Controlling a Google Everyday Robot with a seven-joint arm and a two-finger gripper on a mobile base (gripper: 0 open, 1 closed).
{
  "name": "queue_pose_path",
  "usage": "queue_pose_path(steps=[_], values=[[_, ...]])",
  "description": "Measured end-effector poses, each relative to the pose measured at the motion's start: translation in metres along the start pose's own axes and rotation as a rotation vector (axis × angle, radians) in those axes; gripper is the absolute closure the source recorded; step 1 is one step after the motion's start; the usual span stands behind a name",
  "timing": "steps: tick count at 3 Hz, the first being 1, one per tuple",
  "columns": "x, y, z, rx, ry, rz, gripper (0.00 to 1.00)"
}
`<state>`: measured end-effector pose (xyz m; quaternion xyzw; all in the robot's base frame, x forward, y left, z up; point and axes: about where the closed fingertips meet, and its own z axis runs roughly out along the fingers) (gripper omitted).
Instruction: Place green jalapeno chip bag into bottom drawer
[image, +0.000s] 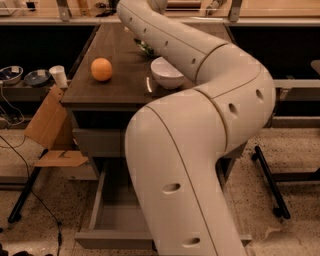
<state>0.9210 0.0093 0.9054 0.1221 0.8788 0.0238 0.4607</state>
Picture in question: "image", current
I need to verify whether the green jalapeno chip bag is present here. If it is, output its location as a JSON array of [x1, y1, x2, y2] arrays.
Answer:
[[134, 38, 159, 59]]

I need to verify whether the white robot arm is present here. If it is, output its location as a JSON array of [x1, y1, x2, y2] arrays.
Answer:
[[117, 0, 275, 256]]

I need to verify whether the grey drawer cabinet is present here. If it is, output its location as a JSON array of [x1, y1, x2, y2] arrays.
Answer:
[[61, 22, 263, 181]]

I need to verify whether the closed middle drawer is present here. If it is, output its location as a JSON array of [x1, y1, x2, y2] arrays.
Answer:
[[72, 128, 249, 160]]

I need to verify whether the open bottom drawer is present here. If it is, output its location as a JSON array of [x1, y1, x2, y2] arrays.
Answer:
[[74, 157, 253, 251]]

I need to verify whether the white bowl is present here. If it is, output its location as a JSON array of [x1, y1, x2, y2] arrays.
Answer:
[[151, 57, 185, 90]]

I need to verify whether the orange fruit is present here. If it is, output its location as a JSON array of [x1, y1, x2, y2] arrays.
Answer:
[[91, 58, 113, 81]]

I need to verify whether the brown cardboard box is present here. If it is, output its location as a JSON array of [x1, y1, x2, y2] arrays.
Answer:
[[24, 85, 98, 180]]

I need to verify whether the white paper cup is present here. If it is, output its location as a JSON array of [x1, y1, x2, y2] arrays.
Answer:
[[49, 65, 68, 88]]

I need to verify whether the blue bowl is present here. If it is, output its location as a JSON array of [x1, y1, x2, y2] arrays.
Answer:
[[24, 69, 51, 88]]

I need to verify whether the black table leg right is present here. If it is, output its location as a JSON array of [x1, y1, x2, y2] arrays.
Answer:
[[251, 146, 291, 219]]

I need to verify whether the black table leg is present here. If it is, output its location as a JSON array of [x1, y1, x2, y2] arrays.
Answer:
[[251, 146, 291, 219], [7, 148, 50, 224]]

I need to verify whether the grey shelf left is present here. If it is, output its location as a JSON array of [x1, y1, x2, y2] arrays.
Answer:
[[0, 81, 55, 102]]

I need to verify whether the blue-white bowl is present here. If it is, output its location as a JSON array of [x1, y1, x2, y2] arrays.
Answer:
[[0, 66, 23, 85]]

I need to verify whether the black table leg left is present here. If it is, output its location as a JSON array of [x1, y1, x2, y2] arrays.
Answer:
[[7, 148, 50, 224]]

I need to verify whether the black cable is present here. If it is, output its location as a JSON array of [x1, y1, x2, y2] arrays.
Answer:
[[0, 134, 63, 256]]

